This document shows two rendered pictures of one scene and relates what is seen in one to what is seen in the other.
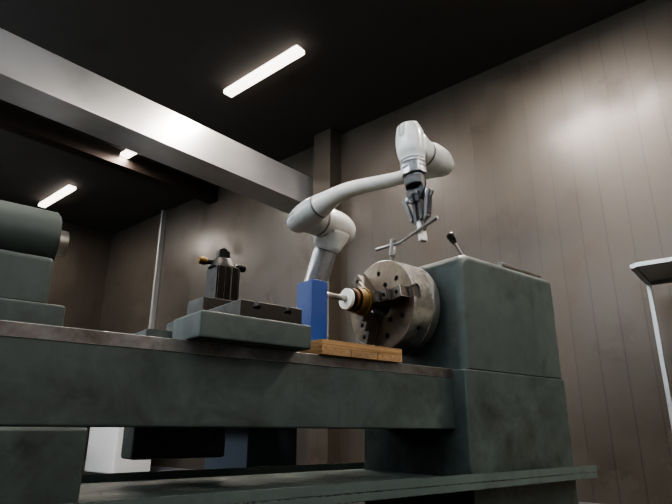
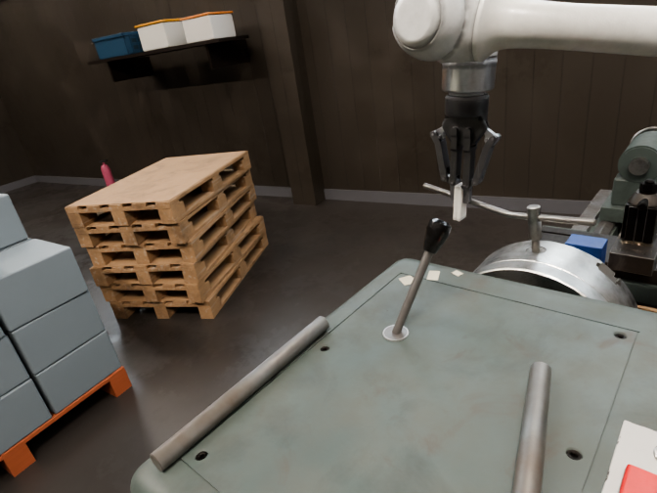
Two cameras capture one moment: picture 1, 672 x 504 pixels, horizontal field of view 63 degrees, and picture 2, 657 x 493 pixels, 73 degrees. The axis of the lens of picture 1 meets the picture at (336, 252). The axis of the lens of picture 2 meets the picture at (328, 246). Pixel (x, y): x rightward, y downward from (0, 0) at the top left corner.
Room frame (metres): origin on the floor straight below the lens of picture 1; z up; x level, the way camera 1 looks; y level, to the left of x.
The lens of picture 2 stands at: (2.51, -0.65, 1.64)
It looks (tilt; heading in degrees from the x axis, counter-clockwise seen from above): 25 degrees down; 173
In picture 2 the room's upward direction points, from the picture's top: 9 degrees counter-clockwise
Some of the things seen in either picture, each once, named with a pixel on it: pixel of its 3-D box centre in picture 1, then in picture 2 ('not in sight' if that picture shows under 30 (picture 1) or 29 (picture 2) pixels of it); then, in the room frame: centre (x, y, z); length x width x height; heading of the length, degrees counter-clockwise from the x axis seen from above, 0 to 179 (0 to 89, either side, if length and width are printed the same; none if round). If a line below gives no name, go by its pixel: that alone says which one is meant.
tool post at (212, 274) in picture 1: (223, 286); (640, 219); (1.54, 0.32, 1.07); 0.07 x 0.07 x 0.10; 39
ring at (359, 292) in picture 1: (358, 301); not in sight; (1.77, -0.08, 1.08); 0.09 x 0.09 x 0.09; 39
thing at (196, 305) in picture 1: (227, 312); (636, 247); (1.55, 0.31, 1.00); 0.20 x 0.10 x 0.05; 129
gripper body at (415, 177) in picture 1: (416, 188); (465, 119); (1.73, -0.28, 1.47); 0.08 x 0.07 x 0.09; 40
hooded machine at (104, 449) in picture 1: (123, 425); not in sight; (8.69, 3.21, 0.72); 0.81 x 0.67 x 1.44; 49
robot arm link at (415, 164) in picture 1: (413, 169); (468, 75); (1.73, -0.27, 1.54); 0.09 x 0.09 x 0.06
